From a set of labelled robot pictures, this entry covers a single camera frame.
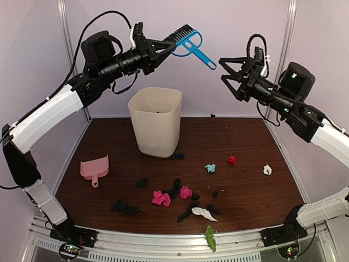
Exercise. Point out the small black paper scrap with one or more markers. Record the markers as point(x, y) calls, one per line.
point(215, 194)

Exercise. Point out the cream plastic waste bin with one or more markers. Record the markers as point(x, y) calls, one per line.
point(155, 114)

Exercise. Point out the pink paper scrap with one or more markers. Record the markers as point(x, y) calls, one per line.
point(185, 192)
point(160, 198)

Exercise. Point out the white paper scrap right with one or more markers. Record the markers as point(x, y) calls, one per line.
point(267, 170)

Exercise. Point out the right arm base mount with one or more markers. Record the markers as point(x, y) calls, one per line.
point(290, 231)

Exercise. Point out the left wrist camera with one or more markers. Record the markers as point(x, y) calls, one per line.
point(136, 31)

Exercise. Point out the white paper scrap front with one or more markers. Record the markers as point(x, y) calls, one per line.
point(198, 211)

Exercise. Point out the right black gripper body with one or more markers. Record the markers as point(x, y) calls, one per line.
point(254, 71)

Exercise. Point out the black paper scrap front-left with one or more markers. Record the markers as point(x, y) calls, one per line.
point(120, 206)

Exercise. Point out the pink paper scrap left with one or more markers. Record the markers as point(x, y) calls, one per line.
point(160, 198)

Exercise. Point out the right frame post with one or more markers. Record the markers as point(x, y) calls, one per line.
point(287, 39)

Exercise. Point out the pink plastic dustpan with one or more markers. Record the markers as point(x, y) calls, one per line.
point(94, 169)

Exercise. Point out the left frame post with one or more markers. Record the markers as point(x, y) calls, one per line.
point(62, 12)

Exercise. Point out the frame post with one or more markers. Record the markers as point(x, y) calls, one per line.
point(287, 39)
point(62, 12)

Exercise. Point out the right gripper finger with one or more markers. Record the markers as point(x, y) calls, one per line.
point(227, 62)
point(227, 79)

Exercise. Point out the aluminium front rail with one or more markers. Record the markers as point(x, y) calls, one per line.
point(246, 245)

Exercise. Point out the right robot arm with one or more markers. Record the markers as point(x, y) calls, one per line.
point(287, 98)

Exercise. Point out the blue hand brush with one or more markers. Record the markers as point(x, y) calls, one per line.
point(191, 40)

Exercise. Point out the pink paper scrap right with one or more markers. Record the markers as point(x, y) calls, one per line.
point(185, 192)

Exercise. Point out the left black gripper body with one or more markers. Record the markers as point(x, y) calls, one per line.
point(144, 58)

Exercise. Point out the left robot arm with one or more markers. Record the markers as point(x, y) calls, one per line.
point(103, 66)

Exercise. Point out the white paper scrap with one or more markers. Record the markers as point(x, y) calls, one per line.
point(267, 170)
point(198, 211)

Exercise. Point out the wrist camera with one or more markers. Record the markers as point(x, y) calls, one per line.
point(263, 59)
point(136, 31)

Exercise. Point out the black paper scrap front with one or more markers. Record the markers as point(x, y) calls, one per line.
point(196, 203)

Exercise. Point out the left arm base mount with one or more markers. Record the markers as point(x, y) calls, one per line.
point(68, 232)

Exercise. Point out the light blue paper scrap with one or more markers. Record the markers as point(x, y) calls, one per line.
point(211, 168)

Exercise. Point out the red paper scrap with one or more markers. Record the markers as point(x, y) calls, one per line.
point(232, 160)

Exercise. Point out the dark blue paper scrap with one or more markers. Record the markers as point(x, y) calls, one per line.
point(178, 156)

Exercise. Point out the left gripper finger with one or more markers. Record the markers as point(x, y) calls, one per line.
point(159, 54)
point(156, 45)

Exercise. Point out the green paper scrap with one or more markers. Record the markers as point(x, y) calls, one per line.
point(209, 235)

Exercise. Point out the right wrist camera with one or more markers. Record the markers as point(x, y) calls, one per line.
point(263, 59)

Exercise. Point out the black paper scrap left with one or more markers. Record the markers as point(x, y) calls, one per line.
point(142, 183)

